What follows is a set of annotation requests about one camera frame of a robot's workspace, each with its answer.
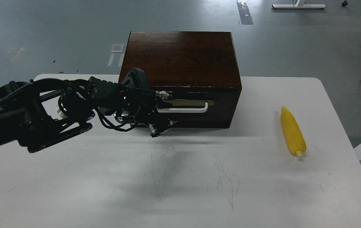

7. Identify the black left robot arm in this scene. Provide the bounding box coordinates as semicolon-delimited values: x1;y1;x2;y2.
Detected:
0;67;174;153

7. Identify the yellow corn cob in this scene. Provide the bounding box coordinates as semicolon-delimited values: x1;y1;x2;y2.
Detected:
280;106;307;157

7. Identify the white table leg base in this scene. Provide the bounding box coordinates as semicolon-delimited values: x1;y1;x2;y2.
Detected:
272;0;326;9

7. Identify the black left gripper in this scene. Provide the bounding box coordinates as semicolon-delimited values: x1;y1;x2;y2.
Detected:
114;67;178;138

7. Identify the wooden drawer with white handle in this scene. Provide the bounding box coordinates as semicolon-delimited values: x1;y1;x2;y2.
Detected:
157;92;240;129

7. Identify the dark wooden drawer cabinet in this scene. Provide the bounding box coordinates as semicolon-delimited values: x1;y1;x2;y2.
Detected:
118;31;242;129

